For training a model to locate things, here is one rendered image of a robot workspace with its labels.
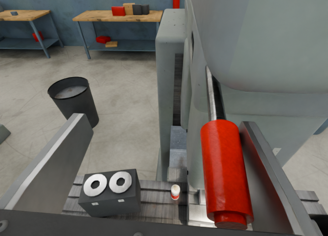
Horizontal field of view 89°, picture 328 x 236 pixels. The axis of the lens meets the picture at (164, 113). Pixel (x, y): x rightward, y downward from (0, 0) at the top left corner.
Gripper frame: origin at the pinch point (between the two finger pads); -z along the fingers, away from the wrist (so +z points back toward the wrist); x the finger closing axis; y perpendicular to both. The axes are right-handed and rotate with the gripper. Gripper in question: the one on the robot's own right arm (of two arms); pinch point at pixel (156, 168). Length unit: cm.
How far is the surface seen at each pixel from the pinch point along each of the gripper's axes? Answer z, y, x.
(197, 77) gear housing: -12.2, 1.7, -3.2
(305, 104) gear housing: -11.2, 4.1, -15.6
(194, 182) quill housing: -15.1, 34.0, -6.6
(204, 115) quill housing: -15.7, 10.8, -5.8
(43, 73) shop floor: -293, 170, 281
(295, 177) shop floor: -91, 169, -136
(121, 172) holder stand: -28, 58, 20
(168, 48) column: -61, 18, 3
